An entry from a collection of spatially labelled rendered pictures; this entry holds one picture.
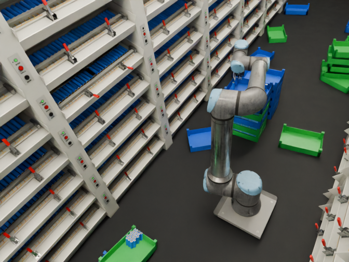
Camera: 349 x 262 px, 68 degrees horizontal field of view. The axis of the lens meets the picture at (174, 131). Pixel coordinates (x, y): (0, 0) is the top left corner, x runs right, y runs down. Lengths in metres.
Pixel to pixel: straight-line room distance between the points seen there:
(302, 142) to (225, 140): 1.08
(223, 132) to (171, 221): 0.83
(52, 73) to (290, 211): 1.62
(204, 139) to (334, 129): 1.06
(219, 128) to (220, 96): 0.17
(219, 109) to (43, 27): 0.81
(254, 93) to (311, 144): 1.17
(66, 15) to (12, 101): 0.41
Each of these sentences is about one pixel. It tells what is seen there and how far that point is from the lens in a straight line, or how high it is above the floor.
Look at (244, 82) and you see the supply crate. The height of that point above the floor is 0.41.
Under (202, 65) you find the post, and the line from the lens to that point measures 2.37.
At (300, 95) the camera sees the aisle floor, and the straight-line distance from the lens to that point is 2.74.
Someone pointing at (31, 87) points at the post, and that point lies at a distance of 1.22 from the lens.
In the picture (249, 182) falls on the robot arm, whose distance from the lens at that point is 1.59.
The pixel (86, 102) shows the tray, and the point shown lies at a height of 0.90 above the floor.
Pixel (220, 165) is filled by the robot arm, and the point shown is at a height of 0.49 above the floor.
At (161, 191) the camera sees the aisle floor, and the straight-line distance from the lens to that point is 1.99.
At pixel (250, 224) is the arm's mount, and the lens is 1.76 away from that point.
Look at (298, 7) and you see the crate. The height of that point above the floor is 0.03.
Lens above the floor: 1.69
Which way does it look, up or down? 46 degrees down
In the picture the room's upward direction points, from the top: 11 degrees counter-clockwise
